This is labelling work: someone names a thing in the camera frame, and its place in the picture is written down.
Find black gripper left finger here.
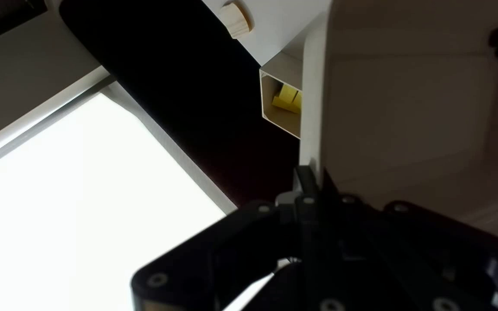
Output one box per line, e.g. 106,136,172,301
130,164,347,311

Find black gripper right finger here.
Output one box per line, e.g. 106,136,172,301
324,169,498,311

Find beige clamshell carton box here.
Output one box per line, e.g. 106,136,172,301
300,0,498,244

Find white cardboard box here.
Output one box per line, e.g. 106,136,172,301
258,50,307,142

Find yellow block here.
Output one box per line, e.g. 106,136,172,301
272,85,305,112

